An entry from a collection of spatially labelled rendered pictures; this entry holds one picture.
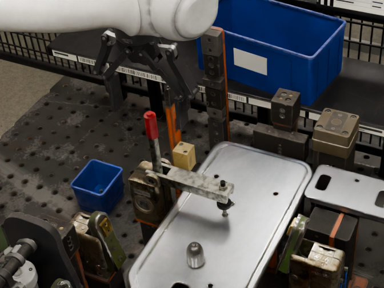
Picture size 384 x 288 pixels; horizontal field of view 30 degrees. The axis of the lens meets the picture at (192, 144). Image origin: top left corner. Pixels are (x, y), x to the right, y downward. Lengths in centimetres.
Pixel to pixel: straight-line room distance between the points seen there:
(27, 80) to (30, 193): 169
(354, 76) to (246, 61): 25
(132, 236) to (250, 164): 43
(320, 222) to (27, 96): 229
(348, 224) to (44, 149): 98
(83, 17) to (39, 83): 262
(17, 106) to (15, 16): 249
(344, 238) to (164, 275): 34
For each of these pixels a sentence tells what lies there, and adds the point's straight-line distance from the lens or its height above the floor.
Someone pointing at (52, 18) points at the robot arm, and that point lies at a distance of 95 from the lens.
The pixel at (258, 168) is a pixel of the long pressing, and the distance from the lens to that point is 148.
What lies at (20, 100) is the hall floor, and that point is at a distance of 347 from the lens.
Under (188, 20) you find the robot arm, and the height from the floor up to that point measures 154.
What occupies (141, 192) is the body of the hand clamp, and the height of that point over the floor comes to 102.
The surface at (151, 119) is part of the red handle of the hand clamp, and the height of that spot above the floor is 121.
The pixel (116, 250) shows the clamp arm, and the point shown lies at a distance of 133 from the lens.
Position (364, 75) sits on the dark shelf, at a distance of 168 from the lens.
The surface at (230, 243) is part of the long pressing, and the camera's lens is 135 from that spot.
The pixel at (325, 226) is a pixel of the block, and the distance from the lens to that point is 140.
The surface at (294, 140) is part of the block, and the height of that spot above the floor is 100.
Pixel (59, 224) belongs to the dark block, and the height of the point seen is 112.
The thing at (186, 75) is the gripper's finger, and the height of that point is 132.
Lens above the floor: 203
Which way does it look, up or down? 42 degrees down
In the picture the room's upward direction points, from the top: 6 degrees counter-clockwise
